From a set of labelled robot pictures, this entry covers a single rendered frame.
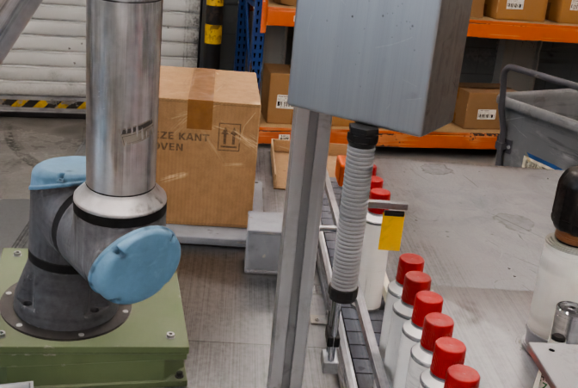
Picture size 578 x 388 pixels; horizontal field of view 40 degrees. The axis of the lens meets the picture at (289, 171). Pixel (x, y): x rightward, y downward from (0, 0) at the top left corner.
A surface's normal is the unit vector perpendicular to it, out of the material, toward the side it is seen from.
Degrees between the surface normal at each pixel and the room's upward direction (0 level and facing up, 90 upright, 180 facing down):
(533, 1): 90
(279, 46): 90
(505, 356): 0
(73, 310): 76
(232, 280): 0
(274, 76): 90
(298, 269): 90
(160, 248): 101
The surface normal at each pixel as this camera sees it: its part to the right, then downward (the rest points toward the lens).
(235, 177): 0.07, 0.33
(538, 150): -0.85, 0.15
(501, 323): 0.09, -0.94
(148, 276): 0.61, 0.48
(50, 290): -0.08, 0.04
